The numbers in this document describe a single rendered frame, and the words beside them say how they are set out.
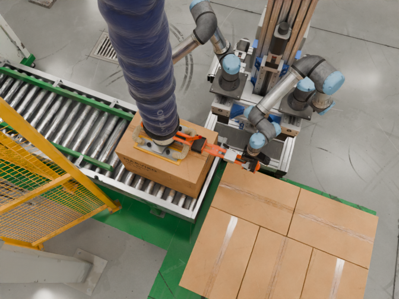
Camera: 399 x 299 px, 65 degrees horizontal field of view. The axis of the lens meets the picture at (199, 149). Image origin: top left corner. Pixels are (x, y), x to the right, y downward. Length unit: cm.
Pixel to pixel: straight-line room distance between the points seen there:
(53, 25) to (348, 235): 384
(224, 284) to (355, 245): 99
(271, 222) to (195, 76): 188
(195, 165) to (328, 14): 295
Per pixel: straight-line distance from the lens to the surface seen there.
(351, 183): 337
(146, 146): 215
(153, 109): 163
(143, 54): 126
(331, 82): 168
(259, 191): 250
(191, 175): 207
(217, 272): 238
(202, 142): 199
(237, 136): 301
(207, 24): 179
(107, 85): 368
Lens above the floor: 292
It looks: 67 degrees down
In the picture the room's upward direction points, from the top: 1 degrees counter-clockwise
